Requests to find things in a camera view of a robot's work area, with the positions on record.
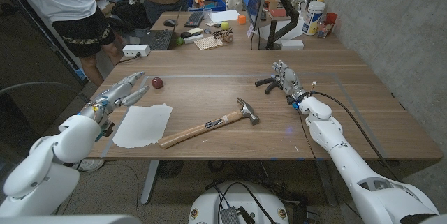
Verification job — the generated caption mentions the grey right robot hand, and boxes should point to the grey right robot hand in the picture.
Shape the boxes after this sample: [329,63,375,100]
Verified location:
[271,60,310,105]

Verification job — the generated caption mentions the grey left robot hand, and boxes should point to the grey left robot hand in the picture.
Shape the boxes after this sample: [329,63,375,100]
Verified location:
[82,71,151,127]

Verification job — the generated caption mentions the black hand grip strengthener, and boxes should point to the black hand grip strengthener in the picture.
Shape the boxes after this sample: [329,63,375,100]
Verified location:
[254,76,280,95]

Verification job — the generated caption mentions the white paper towel sheet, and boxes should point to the white paper towel sheet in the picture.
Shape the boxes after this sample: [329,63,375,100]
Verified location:
[112,103,173,149]

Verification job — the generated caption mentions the white rectangular box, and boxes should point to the white rectangular box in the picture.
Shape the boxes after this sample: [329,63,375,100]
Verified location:
[280,38,305,50]

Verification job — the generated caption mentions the white power strip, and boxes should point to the white power strip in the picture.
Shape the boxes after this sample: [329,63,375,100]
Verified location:
[122,44,152,58]

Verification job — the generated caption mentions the small glass jar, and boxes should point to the small glass jar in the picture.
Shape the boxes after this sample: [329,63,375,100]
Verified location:
[316,20,332,39]

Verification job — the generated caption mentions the white wipes canister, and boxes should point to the white wipes canister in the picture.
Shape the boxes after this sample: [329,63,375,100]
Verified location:
[302,1,326,36]

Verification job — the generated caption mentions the black laptop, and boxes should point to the black laptop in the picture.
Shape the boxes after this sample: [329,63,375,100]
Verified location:
[134,6,182,51]

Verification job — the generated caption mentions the white sneaker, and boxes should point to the white sneaker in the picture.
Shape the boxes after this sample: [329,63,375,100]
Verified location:
[75,158,105,173]

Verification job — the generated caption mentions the wooden spool toy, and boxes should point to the wooden spool toy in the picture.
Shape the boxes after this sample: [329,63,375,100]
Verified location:
[212,28,234,43]

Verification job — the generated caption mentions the black backpack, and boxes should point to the black backpack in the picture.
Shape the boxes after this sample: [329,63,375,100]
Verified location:
[111,2,153,31]

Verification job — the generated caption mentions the wooden slat mat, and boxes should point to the wooden slat mat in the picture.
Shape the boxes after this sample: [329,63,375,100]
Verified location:
[193,36,224,51]

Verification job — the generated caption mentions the dark brown partition panel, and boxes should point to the dark brown partition panel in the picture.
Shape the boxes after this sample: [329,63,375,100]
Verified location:
[0,0,88,137]

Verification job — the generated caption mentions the black round floor fan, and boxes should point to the black round floor fan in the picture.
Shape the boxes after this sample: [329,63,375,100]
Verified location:
[156,160,184,179]

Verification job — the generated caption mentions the grey table leg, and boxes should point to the grey table leg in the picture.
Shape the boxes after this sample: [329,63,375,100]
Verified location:
[140,160,161,205]
[314,160,338,207]

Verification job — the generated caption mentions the white bar block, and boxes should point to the white bar block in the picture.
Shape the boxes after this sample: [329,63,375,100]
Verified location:
[184,33,205,45]

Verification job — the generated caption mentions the person in white shirt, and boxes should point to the person in white shirt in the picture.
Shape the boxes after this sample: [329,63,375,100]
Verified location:
[5,0,123,87]

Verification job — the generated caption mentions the blue plastic bin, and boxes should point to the blue plastic bin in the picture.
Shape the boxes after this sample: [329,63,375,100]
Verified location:
[187,0,228,12]

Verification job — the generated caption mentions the black keyboard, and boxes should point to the black keyboard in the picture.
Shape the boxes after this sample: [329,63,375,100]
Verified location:
[184,10,205,28]

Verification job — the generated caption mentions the white robot torso base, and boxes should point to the white robot torso base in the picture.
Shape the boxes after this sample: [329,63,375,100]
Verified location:
[188,181,290,224]

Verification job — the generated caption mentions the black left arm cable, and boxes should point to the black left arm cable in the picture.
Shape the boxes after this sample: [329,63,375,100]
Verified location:
[0,81,91,103]

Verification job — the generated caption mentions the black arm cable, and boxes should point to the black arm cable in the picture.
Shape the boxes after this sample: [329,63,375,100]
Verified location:
[0,81,91,103]
[309,90,402,183]

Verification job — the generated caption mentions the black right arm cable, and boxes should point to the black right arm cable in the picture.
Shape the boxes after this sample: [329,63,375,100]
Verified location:
[309,90,402,183]

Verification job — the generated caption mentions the wooden handle claw hammer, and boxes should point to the wooden handle claw hammer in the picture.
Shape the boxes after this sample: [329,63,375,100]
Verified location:
[158,97,261,150]

